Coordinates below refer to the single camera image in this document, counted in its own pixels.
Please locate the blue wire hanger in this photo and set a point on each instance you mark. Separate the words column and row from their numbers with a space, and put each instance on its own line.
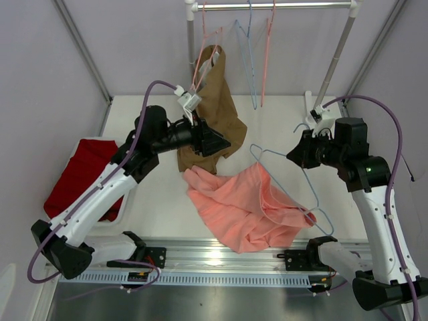
column 244, row 41
column 257, row 152

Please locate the white metal clothes rack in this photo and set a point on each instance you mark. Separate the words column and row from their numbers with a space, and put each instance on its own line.
column 353, row 6

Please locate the brown skirt on hanger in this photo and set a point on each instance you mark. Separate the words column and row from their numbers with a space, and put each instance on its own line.
column 218, row 109

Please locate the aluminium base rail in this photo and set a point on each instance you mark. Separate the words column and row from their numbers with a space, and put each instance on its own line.
column 220, row 254

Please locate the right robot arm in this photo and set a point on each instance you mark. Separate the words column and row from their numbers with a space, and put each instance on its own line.
column 391, row 277

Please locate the pink wire hanger middle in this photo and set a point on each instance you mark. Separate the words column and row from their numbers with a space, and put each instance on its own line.
column 267, row 52

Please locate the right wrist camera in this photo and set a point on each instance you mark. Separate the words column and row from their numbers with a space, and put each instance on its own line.
column 320, row 119

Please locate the pink hanger holding brown skirt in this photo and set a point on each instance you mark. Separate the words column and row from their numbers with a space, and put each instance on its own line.
column 204, row 63

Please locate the red garment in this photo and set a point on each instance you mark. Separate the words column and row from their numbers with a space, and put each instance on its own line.
column 83, row 168

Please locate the slotted cable duct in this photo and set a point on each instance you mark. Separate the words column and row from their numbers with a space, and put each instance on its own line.
column 193, row 279

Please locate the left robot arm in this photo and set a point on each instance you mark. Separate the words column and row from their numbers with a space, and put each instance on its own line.
column 134, row 160

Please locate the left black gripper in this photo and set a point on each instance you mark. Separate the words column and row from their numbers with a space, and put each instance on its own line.
column 206, row 140

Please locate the pink pleated skirt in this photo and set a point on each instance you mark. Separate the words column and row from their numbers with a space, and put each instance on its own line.
column 246, row 212

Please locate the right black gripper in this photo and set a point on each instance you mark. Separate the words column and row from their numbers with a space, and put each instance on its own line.
column 309, row 149

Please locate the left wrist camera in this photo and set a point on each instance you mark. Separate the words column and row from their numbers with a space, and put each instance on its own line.
column 188, row 101

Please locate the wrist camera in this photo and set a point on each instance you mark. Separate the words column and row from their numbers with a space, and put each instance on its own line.
column 320, row 119
column 188, row 101

